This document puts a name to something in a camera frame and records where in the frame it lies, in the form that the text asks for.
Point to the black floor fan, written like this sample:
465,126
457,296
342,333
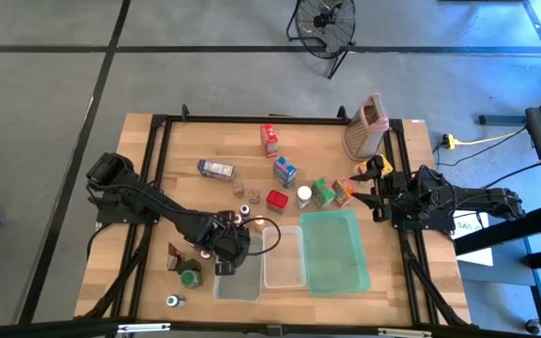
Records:
324,28

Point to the blue Rice Krispies cereal box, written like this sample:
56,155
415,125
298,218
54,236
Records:
284,172

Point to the black caster wheel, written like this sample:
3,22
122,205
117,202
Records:
532,326

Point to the red-lidded spice tin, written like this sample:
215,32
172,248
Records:
277,201

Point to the grey desk foot bar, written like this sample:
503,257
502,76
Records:
500,119

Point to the blue-capped dye bottle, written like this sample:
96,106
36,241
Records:
245,210

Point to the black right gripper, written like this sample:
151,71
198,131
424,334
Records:
395,195

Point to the black aluminium table frame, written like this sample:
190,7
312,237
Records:
251,119

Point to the yellow-capped dye bottle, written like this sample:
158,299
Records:
259,224

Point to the yellow power strip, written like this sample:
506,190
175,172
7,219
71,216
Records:
449,141

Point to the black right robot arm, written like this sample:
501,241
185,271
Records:
477,197

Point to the yellow Corn Pops cereal box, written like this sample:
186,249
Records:
360,168

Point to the teal plastic bin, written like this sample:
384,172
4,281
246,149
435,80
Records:
334,253

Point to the red Froot Loops cereal box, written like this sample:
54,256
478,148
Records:
269,141

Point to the green-lidded spice jar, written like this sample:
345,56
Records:
190,278

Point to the clear plastic bin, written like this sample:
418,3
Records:
284,258

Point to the white-lidded glass spice jar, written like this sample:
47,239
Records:
303,196

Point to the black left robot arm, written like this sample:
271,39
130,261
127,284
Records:
158,202

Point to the small green-capped bottle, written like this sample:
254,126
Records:
175,301

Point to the brown packet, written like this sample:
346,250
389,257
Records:
173,256

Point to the green Kellogg's cereal box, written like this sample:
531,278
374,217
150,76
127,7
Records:
323,193

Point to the black camera rig beam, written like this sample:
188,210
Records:
40,331

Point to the small glass spice jar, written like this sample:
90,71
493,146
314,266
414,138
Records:
253,195
238,188

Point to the white printed paper sheet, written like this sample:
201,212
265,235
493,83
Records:
468,220

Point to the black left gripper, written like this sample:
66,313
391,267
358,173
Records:
223,239

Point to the orange cereal box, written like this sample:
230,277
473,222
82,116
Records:
344,191

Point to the red-capped dye bottle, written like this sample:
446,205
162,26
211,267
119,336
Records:
237,219

